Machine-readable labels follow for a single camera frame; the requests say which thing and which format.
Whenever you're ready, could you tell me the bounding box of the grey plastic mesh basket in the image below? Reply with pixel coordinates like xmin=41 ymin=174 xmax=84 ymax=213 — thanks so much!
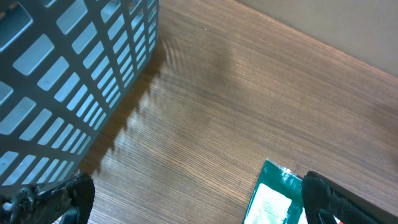
xmin=1 ymin=0 xmax=160 ymax=197

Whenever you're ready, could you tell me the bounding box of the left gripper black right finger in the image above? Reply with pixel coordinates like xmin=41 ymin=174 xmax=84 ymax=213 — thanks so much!
xmin=302 ymin=171 xmax=397 ymax=224

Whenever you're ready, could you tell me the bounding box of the green snack packet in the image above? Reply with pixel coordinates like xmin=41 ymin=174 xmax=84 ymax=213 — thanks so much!
xmin=243 ymin=160 xmax=308 ymax=224

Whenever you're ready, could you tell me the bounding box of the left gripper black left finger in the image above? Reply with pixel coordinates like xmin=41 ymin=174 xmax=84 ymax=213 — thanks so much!
xmin=1 ymin=174 xmax=95 ymax=224

